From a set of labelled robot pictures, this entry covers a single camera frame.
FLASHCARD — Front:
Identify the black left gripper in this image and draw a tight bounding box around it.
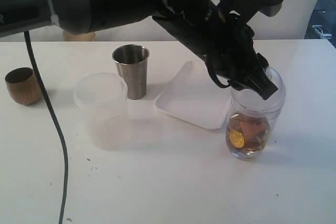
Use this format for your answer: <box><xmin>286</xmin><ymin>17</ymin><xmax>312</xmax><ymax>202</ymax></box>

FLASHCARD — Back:
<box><xmin>153</xmin><ymin>0</ymin><xmax>284</xmax><ymax>100</ymax></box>

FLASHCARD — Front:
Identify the clear dome shaker lid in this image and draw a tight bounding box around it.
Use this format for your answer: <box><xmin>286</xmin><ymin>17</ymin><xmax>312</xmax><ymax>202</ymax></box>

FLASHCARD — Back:
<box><xmin>230</xmin><ymin>67</ymin><xmax>286</xmax><ymax>120</ymax></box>

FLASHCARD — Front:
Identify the clear plastic shaker cup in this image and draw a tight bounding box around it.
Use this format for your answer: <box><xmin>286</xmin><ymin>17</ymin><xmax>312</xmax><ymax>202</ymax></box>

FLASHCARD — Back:
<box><xmin>225</xmin><ymin>98</ymin><xmax>286</xmax><ymax>160</ymax></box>

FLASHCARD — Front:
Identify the stainless steel cup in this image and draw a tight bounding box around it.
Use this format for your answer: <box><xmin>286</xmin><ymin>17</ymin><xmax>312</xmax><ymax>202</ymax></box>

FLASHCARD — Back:
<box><xmin>112</xmin><ymin>44</ymin><xmax>150</xmax><ymax>100</ymax></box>

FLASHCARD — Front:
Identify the translucent plastic container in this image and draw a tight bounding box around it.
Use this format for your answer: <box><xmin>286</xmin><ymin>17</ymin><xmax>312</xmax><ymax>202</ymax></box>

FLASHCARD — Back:
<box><xmin>73</xmin><ymin>72</ymin><xmax>129</xmax><ymax>151</ymax></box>

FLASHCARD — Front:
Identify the brown wooden cup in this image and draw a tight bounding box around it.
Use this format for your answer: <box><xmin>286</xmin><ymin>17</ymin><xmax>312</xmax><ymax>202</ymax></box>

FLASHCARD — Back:
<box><xmin>5</xmin><ymin>67</ymin><xmax>42</xmax><ymax>105</ymax></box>

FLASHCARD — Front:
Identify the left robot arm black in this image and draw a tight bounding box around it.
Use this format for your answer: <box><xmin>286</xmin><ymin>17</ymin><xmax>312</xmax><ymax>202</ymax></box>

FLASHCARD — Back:
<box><xmin>1</xmin><ymin>0</ymin><xmax>284</xmax><ymax>100</ymax></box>

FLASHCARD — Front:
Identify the white rectangular tray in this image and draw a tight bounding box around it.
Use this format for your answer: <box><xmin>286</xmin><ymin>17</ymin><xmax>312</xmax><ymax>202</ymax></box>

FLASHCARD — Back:
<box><xmin>153</xmin><ymin>61</ymin><xmax>230</xmax><ymax>130</ymax></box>

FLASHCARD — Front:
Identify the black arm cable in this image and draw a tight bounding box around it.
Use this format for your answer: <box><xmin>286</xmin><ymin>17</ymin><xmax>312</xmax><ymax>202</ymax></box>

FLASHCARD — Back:
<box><xmin>23</xmin><ymin>0</ymin><xmax>237</xmax><ymax>224</ymax></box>

